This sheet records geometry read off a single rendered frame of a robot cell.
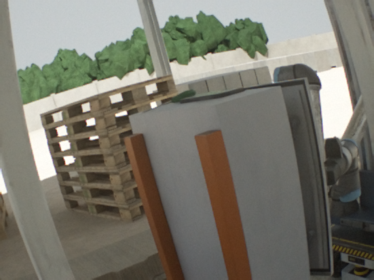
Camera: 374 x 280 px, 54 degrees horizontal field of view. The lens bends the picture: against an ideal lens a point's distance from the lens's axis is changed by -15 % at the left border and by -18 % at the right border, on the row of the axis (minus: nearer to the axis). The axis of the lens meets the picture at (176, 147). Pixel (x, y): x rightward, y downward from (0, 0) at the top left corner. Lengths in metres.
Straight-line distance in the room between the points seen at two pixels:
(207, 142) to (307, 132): 0.37
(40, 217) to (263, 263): 0.58
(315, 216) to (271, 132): 0.36
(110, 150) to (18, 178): 2.63
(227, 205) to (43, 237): 0.43
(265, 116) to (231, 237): 0.27
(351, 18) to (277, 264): 0.68
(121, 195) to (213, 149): 2.46
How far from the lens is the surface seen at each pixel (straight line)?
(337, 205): 2.21
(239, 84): 4.41
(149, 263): 2.56
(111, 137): 3.14
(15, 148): 0.53
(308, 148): 1.11
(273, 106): 0.94
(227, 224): 0.86
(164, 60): 7.23
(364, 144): 2.20
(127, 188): 3.24
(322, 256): 1.23
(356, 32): 1.13
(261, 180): 0.91
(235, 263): 0.90
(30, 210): 0.54
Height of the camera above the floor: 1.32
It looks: 9 degrees down
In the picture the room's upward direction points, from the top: 15 degrees counter-clockwise
